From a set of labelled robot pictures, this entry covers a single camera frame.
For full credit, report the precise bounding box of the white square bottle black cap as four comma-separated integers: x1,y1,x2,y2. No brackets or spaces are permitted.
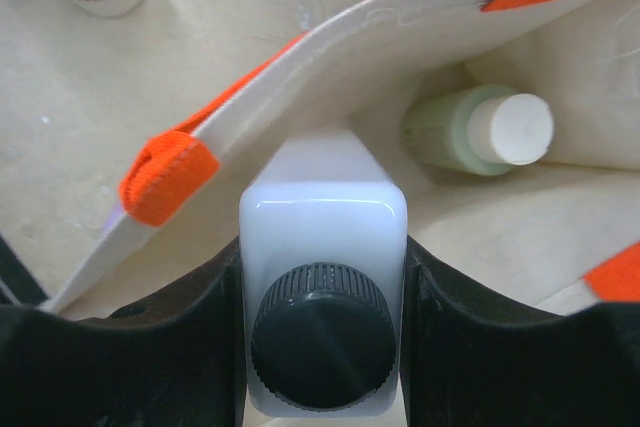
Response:
239,128,408,418

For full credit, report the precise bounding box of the canvas bag with orange handles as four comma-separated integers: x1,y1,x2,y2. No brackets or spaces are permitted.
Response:
43,0,639,318

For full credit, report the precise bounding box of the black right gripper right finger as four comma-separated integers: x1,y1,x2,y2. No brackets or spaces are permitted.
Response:
402,240,639,426

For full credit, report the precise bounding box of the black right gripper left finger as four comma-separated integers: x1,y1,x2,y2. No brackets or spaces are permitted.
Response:
1,241,246,426

